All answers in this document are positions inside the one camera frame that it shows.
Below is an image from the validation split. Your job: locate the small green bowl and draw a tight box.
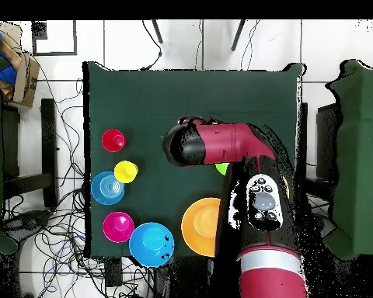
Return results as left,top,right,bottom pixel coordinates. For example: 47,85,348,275
214,162,231,177

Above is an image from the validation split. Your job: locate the yellow cup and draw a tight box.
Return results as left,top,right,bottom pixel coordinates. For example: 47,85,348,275
113,160,140,185

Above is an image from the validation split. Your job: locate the dark green tablecloth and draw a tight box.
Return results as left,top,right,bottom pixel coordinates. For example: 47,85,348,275
82,61,306,258

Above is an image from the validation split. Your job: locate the red cup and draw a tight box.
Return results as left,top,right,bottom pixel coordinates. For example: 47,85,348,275
101,128,127,154

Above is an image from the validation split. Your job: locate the shallow blue bowl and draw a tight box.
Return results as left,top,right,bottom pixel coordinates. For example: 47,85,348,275
90,171,126,206

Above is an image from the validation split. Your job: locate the deep blue bowl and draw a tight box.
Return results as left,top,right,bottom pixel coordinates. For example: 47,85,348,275
128,221,176,269

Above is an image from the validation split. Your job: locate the small pink bowl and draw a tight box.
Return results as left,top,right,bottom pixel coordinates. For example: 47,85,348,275
102,211,135,244

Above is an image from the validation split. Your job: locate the black power box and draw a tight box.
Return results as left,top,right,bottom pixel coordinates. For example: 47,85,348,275
104,257,124,288

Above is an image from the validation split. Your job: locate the black tripod leg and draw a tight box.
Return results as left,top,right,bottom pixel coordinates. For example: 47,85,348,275
230,19,246,52
151,19,164,44

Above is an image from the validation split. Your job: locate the black bench stand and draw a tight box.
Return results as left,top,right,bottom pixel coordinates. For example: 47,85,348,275
1,98,58,209

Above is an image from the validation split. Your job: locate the cardboard box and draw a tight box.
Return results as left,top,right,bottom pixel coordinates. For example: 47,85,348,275
0,21,40,108

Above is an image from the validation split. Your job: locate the tangle of black cables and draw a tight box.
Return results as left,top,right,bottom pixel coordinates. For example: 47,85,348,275
1,71,153,298

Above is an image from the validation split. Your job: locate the black floor cable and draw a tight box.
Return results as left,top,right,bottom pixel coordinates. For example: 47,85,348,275
141,19,163,71

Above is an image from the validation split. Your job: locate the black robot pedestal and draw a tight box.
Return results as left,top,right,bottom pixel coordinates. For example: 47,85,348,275
152,256,214,298

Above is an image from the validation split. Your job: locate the black pedestal foot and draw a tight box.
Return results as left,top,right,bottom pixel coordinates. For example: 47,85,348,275
2,209,52,240

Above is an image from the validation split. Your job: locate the black square floor frame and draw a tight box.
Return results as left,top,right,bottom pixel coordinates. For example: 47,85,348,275
30,20,78,57

